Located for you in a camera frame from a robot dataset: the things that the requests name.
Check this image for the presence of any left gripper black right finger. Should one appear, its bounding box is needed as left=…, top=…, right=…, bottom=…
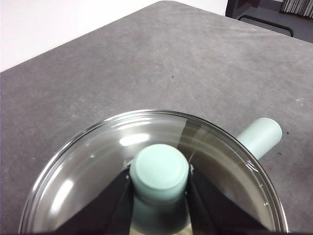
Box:
left=186, top=165, right=275, bottom=235

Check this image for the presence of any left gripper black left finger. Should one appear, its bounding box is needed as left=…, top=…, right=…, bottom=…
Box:
left=55, top=168, right=134, bottom=235

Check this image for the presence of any glass pot lid green knob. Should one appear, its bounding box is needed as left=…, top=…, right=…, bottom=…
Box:
left=19, top=110, right=290, bottom=235

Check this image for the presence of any grey ribbed panel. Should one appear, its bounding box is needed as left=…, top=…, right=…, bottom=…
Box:
left=281, top=0, right=313, bottom=17

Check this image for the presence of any mint green handled pot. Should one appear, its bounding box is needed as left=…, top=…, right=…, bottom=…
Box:
left=236, top=117, right=283, bottom=160

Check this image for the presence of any black metal frame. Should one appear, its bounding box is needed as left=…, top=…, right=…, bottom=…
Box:
left=236, top=14, right=294, bottom=38

